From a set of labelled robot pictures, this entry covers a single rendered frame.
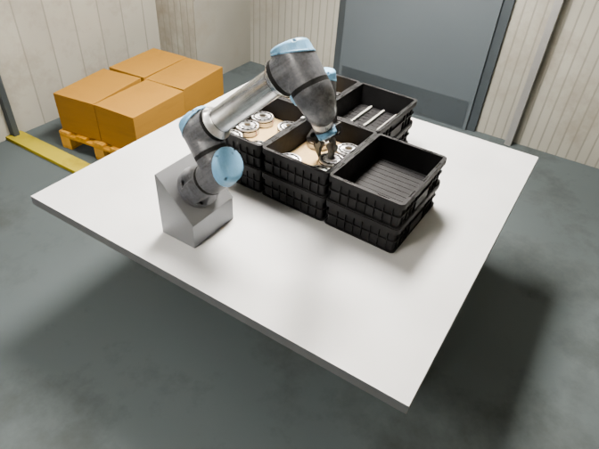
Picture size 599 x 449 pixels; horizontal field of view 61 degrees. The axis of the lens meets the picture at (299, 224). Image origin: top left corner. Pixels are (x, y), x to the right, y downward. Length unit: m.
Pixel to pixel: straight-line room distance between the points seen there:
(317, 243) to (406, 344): 0.51
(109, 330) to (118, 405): 0.41
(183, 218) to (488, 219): 1.19
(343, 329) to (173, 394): 0.96
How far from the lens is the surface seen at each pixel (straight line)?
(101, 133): 3.66
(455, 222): 2.08
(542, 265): 3.20
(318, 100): 1.42
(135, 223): 1.97
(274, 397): 2.25
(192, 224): 1.76
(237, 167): 1.65
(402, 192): 1.95
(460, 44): 4.18
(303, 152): 2.11
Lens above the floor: 1.91
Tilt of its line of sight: 39 degrees down
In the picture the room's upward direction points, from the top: 4 degrees clockwise
